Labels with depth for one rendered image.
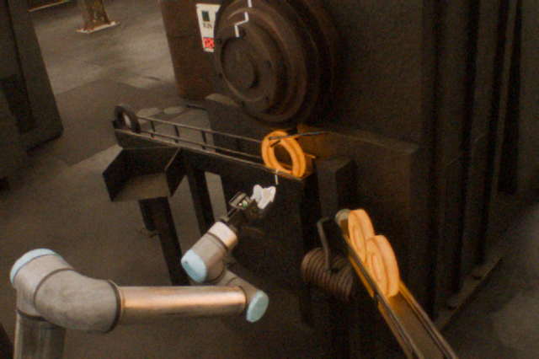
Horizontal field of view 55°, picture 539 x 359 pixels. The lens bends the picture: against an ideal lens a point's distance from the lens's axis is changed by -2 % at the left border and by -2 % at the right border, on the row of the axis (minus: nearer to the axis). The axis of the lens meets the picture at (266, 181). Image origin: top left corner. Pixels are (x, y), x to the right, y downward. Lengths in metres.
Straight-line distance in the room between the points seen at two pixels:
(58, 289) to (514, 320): 1.75
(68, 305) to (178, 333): 1.22
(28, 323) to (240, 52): 0.94
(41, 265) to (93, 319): 0.17
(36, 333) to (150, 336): 1.12
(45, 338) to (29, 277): 0.15
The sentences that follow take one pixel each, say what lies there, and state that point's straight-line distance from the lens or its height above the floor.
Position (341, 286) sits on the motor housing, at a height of 0.50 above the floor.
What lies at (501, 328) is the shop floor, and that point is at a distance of 2.29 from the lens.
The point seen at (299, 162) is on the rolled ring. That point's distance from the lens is 1.80.
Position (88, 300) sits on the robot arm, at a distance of 1.17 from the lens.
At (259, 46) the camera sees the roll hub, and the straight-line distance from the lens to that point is 1.57.
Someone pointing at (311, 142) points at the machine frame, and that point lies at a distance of 1.83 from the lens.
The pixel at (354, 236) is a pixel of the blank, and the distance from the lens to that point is 1.54.
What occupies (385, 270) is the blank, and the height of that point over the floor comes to 0.76.
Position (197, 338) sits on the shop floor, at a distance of 2.30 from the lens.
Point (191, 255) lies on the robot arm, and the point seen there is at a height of 0.71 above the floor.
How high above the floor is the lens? 1.61
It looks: 30 degrees down
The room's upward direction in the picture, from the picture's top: 8 degrees counter-clockwise
